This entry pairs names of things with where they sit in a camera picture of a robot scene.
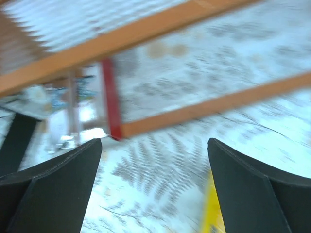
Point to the yellow Be You toothpaste box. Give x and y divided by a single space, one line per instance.
212 221

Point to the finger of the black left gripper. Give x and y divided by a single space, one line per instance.
16 142

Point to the silver red R&O box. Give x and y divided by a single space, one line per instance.
101 117

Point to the wooden three-tier shelf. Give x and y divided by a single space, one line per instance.
261 43

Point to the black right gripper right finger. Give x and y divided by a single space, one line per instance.
255 197

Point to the floral patterned table mat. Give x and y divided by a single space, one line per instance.
155 179

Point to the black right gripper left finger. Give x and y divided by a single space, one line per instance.
51 197

